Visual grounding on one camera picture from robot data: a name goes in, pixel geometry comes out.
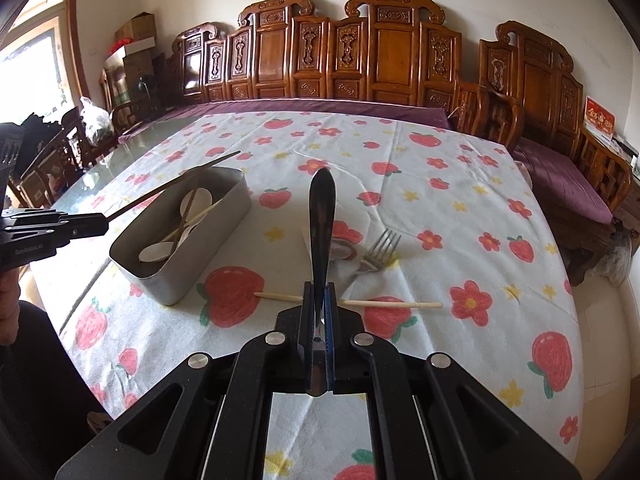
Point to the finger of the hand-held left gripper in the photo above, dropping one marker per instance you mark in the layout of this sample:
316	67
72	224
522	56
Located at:
75	225

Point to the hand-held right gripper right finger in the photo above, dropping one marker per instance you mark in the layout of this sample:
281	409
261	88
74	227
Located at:
328	340

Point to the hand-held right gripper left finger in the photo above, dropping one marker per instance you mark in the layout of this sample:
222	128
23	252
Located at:
240	410

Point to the light wooden chopstick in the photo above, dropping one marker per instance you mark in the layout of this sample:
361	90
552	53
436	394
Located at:
390	303

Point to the metal spoon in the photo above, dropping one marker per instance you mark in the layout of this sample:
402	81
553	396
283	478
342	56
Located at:
320	220
345	250

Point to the metal fork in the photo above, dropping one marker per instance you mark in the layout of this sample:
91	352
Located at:
382	250

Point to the rectangular metal tin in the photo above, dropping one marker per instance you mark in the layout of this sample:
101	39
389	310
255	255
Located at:
165	280

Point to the person's left hand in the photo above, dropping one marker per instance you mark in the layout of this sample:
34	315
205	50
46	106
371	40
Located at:
7	310

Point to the wooden dining chair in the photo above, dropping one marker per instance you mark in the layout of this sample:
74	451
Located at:
107	95
50	160

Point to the clear plastic bag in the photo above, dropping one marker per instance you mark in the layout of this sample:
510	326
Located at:
97	125

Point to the person's dark clothing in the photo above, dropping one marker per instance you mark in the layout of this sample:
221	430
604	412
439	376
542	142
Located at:
45	370

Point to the black desk lamp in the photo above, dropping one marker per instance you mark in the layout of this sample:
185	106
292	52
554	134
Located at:
145	80

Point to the tall cardboard box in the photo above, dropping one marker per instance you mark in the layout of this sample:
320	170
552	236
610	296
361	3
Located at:
137	72

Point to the red artificial flowers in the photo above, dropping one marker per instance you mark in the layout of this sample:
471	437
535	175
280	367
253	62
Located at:
119	45

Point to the strawberry printed tablecloth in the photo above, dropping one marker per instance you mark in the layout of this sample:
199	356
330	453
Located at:
450	200

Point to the wooden framed balcony door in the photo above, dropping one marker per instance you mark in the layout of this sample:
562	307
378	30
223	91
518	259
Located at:
75	35

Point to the flat white box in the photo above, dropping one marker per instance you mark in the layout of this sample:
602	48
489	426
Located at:
142	46

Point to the brown cardboard box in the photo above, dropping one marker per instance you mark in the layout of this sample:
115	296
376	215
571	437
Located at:
137	27

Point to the purple sofa cushion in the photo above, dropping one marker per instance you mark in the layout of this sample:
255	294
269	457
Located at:
300	105

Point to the carved wooden sofa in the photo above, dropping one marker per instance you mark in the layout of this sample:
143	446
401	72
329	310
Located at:
275	55

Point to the purple armchair cushion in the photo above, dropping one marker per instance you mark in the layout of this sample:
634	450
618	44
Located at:
565	180

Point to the grey plastic bag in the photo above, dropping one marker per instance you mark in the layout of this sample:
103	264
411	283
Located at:
617	260

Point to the wooden side table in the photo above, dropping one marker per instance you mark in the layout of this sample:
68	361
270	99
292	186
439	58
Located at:
632	210

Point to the carved wooden armchair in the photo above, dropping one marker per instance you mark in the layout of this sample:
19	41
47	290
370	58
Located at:
540	80

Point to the red desk calendar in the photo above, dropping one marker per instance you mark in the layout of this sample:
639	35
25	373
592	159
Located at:
599	120

